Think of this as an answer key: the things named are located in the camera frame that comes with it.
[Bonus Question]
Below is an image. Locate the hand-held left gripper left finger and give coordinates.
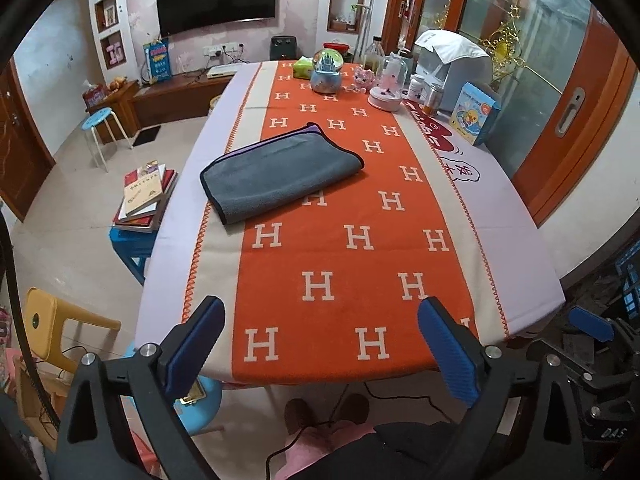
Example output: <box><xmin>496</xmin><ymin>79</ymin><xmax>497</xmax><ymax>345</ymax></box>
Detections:
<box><xmin>56</xmin><ymin>296</ymin><xmax>226</xmax><ymax>480</ymax></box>

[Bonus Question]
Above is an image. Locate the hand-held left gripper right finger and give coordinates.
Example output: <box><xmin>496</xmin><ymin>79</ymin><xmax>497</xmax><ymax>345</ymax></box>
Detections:
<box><xmin>418</xmin><ymin>296</ymin><xmax>586</xmax><ymax>480</ymax></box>

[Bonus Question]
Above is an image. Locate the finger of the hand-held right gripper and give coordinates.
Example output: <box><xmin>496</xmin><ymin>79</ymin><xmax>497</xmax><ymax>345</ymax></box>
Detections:
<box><xmin>569</xmin><ymin>307</ymin><xmax>615</xmax><ymax>344</ymax></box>

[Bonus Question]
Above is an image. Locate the grey towel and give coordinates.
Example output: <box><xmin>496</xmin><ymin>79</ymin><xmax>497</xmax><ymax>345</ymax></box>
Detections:
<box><xmin>199</xmin><ymin>122</ymin><xmax>365</xmax><ymax>225</ymax></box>

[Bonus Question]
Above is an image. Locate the light blue plastic stool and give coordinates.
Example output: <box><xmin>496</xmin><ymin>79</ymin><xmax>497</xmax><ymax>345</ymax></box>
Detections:
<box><xmin>124</xmin><ymin>342</ymin><xmax>224</xmax><ymax>437</ymax></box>

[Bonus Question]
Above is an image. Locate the person's dark clothing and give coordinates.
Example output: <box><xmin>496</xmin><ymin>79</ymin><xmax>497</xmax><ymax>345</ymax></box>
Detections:
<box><xmin>320</xmin><ymin>420</ymin><xmax>471</xmax><ymax>480</ymax></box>

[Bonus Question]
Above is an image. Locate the brown slipper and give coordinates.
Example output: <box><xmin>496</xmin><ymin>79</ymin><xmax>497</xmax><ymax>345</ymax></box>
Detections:
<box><xmin>284</xmin><ymin>398</ymin><xmax>318</xmax><ymax>435</ymax></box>
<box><xmin>339</xmin><ymin>393</ymin><xmax>372</xmax><ymax>426</ymax></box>

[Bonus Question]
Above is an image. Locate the small blue table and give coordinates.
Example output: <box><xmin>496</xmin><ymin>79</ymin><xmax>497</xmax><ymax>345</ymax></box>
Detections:
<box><xmin>110</xmin><ymin>225</ymin><xmax>162</xmax><ymax>287</ymax></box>

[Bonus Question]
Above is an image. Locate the orange letter-print tablecloth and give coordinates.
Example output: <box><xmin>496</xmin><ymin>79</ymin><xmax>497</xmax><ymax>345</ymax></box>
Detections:
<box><xmin>135</xmin><ymin>60</ymin><xmax>566</xmax><ymax>387</ymax></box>

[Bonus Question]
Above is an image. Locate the yellow plastic chair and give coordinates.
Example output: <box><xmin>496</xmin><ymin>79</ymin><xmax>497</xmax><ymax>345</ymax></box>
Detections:
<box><xmin>25</xmin><ymin>287</ymin><xmax>122</xmax><ymax>376</ymax></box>

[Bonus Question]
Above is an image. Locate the stack of books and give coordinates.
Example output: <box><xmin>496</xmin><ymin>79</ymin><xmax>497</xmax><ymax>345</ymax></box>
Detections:
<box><xmin>112</xmin><ymin>161</ymin><xmax>179</xmax><ymax>233</ymax></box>

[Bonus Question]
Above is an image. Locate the person's pink trouser leg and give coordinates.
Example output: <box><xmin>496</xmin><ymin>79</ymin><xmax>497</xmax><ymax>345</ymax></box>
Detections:
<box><xmin>276</xmin><ymin>421</ymin><xmax>377</xmax><ymax>480</ymax></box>

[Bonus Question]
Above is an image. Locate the blue cartoon box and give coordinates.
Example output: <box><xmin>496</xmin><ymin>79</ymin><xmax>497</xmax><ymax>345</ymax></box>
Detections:
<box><xmin>447</xmin><ymin>82</ymin><xmax>503</xmax><ymax>146</ymax></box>

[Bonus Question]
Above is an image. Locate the round blue stool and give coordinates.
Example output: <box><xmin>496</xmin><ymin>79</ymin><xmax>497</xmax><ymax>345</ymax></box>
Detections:
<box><xmin>81</xmin><ymin>108</ymin><xmax>135</xmax><ymax>174</ymax></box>

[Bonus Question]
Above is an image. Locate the wooden television cabinet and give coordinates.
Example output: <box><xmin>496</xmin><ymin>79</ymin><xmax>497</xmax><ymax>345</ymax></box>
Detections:
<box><xmin>85</xmin><ymin>72</ymin><xmax>236</xmax><ymax>144</ymax></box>

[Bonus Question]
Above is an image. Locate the orange wooden door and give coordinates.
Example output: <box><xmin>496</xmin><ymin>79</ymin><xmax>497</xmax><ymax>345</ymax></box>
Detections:
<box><xmin>512</xmin><ymin>7</ymin><xmax>640</xmax><ymax>227</ymax></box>

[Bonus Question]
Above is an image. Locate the amber jar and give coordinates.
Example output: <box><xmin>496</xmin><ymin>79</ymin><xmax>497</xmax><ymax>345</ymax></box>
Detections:
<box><xmin>422</xmin><ymin>84</ymin><xmax>446</xmax><ymax>115</ymax></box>

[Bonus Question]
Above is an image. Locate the brown wooden door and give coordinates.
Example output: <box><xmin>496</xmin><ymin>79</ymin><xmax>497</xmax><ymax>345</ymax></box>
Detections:
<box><xmin>0</xmin><ymin>60</ymin><xmax>56</xmax><ymax>222</ymax></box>

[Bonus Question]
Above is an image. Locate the red tissue pack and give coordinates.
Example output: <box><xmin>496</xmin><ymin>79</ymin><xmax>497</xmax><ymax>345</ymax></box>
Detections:
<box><xmin>82</xmin><ymin>82</ymin><xmax>108</xmax><ymax>109</ymax></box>

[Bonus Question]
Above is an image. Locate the blue picture book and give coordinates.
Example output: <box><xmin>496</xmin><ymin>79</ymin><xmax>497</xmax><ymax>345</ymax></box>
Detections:
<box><xmin>142</xmin><ymin>40</ymin><xmax>173</xmax><ymax>85</ymax></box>

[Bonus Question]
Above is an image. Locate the white water dispenser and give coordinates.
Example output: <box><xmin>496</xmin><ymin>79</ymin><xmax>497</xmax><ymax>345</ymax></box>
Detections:
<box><xmin>414</xmin><ymin>29</ymin><xmax>494</xmax><ymax>112</ymax></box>

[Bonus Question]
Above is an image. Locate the pink toy figure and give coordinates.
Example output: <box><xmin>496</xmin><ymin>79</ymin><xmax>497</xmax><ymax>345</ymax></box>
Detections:
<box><xmin>349</xmin><ymin>65</ymin><xmax>377</xmax><ymax>94</ymax></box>

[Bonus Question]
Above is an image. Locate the blue castle snow globe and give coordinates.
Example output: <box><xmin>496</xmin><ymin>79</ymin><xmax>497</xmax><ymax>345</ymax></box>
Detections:
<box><xmin>310</xmin><ymin>49</ymin><xmax>345</xmax><ymax>95</ymax></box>

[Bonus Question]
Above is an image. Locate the clear glass bottle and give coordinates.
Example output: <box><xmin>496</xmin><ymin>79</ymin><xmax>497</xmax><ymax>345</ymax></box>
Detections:
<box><xmin>363</xmin><ymin>36</ymin><xmax>389</xmax><ymax>74</ymax></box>

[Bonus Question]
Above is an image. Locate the black countertop appliance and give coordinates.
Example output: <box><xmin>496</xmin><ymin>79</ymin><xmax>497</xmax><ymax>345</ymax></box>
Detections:
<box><xmin>269</xmin><ymin>36</ymin><xmax>300</xmax><ymax>60</ymax></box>

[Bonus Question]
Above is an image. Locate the red lidded container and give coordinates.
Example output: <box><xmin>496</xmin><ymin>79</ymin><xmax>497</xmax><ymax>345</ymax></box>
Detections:
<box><xmin>322</xmin><ymin>42</ymin><xmax>350</xmax><ymax>64</ymax></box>

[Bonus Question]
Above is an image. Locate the white mop pole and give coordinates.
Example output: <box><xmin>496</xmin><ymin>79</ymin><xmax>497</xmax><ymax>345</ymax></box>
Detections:
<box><xmin>357</xmin><ymin>0</ymin><xmax>377</xmax><ymax>62</ymax></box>

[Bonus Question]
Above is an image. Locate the black floor cable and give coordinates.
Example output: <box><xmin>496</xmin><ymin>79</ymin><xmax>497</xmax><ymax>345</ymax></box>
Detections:
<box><xmin>264</xmin><ymin>381</ymin><xmax>467</xmax><ymax>480</ymax></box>

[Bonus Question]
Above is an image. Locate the black hanging cable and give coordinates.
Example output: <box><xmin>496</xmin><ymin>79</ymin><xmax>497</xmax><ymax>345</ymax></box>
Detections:
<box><xmin>0</xmin><ymin>205</ymin><xmax>62</xmax><ymax>427</ymax></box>

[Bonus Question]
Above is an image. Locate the silver door handle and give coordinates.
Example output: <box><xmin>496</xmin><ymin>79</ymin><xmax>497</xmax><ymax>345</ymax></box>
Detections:
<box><xmin>554</xmin><ymin>87</ymin><xmax>586</xmax><ymax>137</ymax></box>

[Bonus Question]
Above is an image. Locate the white wall shelf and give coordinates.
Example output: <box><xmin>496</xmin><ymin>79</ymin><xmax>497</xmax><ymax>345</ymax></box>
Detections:
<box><xmin>87</xmin><ymin>0</ymin><xmax>132</xmax><ymax>72</ymax></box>

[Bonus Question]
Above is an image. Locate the wall niche shelf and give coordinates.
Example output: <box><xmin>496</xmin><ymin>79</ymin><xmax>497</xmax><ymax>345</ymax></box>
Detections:
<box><xmin>327</xmin><ymin>0</ymin><xmax>369</xmax><ymax>34</ymax></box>

